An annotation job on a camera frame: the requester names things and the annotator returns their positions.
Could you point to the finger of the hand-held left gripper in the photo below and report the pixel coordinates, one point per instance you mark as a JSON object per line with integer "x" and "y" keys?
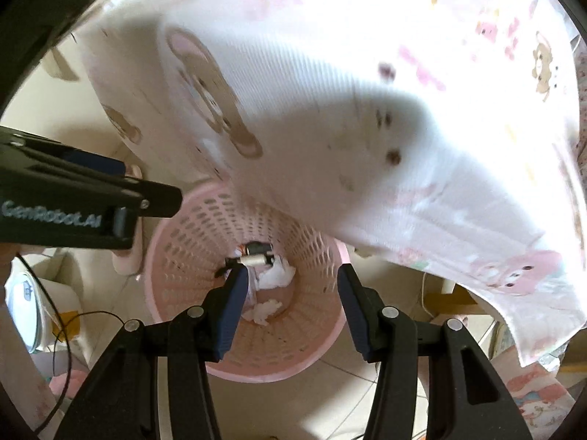
{"x": 151, "y": 199}
{"x": 98, "y": 162}

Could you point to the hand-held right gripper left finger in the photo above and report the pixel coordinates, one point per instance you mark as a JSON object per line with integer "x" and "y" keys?
{"x": 234, "y": 314}

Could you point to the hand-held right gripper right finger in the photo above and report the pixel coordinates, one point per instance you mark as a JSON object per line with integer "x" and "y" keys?
{"x": 357, "y": 314}

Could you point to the small white tissue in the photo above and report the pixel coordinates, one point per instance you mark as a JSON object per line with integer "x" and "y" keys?
{"x": 268, "y": 309}

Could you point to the pink plastic basket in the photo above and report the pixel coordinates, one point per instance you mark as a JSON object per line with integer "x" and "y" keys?
{"x": 192, "y": 238}

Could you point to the large white tissue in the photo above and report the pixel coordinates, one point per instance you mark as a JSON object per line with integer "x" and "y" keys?
{"x": 277, "y": 277}

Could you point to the black cylinder tube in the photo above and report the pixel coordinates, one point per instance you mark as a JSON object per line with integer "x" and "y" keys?
{"x": 257, "y": 256}

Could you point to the white round appliance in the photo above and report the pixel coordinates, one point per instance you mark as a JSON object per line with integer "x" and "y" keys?
{"x": 25, "y": 302}

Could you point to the pink cartoon floor mat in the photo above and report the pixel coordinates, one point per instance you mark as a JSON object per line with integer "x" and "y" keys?
{"x": 541, "y": 398}

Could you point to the pink bear printed blanket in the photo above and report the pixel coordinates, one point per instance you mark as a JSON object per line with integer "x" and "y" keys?
{"x": 367, "y": 101}

